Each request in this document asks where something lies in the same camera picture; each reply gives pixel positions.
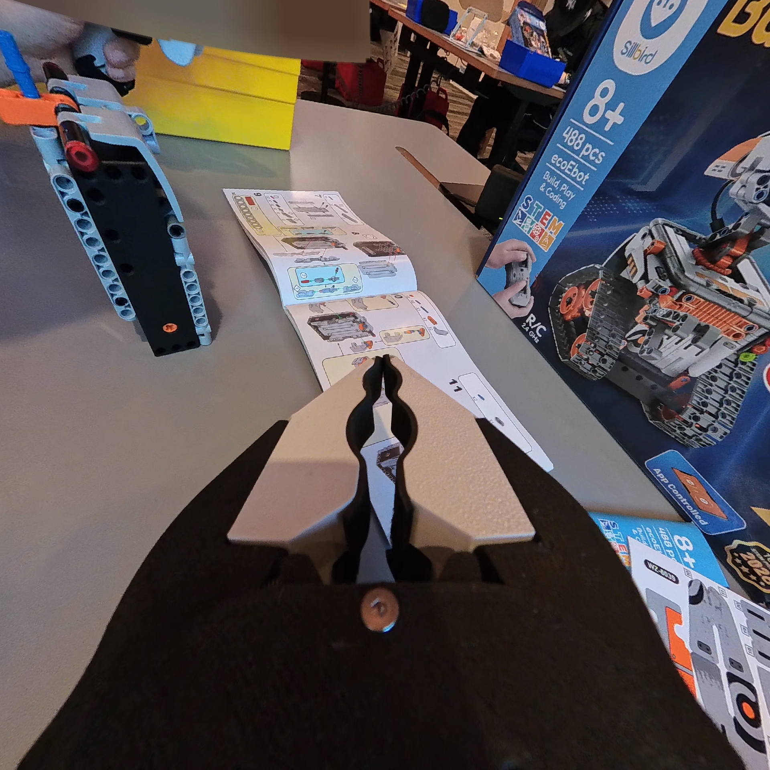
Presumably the small blue booklet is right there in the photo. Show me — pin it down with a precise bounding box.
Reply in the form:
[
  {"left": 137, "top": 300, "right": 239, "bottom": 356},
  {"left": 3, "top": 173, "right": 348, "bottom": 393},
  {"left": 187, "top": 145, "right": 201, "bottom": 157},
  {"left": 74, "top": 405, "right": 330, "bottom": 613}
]
[{"left": 588, "top": 511, "right": 744, "bottom": 602}]

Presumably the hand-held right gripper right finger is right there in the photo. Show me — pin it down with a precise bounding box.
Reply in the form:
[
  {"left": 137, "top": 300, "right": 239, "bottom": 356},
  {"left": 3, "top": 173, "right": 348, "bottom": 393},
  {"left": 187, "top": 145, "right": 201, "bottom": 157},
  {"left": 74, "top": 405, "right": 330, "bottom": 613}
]
[{"left": 384, "top": 355, "right": 537, "bottom": 583}]

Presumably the person's left hand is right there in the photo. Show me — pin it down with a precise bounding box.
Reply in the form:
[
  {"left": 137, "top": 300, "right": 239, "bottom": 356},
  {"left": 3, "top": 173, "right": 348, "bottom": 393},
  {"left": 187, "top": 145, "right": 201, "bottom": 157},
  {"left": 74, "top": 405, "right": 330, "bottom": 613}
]
[{"left": 0, "top": 19, "right": 140, "bottom": 87}]

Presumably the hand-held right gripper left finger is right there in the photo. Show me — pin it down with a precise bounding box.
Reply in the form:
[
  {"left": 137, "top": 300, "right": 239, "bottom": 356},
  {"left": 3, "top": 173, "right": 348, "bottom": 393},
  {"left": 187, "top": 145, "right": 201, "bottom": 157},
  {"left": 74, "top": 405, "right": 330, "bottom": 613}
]
[{"left": 227, "top": 355, "right": 386, "bottom": 583}]

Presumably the yellow plastic bin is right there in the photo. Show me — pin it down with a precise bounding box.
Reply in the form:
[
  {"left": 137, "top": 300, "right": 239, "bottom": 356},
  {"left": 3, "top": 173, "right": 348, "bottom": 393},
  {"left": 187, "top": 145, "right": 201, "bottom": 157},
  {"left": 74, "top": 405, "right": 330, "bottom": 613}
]
[{"left": 123, "top": 37, "right": 302, "bottom": 151}]

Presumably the blue storage bin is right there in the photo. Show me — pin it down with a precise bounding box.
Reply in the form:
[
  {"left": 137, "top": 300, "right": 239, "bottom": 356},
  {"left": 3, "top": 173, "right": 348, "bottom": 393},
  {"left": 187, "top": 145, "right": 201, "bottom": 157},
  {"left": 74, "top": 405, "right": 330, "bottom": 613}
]
[
  {"left": 406, "top": 0, "right": 459, "bottom": 35},
  {"left": 499, "top": 38, "right": 567, "bottom": 86}
]

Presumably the grey desk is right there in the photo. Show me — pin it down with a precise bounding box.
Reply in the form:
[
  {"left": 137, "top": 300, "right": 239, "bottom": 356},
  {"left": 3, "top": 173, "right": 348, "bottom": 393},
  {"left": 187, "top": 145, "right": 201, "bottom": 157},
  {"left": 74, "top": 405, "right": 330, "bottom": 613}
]
[{"left": 0, "top": 99, "right": 747, "bottom": 770}]

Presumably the white instruction booklet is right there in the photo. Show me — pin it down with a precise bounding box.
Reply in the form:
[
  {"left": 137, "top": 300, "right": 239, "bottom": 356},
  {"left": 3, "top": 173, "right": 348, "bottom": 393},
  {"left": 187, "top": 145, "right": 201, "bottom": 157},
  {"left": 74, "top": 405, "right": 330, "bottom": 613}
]
[{"left": 223, "top": 188, "right": 554, "bottom": 542}]

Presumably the blue robot kit box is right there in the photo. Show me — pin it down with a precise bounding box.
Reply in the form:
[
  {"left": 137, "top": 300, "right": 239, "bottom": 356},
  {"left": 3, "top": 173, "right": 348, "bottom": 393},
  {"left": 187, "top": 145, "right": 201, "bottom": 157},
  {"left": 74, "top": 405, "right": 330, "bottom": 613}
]
[{"left": 475, "top": 0, "right": 770, "bottom": 605}]

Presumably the red bag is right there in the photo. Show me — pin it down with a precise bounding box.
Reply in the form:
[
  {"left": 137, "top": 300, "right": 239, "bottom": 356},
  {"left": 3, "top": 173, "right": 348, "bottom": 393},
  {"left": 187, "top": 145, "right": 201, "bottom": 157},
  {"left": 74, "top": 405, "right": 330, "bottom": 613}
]
[
  {"left": 334, "top": 57, "right": 387, "bottom": 108},
  {"left": 421, "top": 86, "right": 451, "bottom": 132}
]

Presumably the long wooden desk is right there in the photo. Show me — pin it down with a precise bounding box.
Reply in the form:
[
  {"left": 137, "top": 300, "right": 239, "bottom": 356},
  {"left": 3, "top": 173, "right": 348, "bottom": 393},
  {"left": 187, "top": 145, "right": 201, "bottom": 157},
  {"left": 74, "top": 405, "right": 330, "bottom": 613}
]
[{"left": 370, "top": 0, "right": 569, "bottom": 157}]

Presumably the black and grey brick assembly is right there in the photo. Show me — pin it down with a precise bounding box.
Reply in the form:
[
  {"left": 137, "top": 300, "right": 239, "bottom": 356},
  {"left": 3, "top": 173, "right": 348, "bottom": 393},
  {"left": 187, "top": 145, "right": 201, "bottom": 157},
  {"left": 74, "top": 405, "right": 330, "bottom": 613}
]
[{"left": 0, "top": 30, "right": 213, "bottom": 359}]

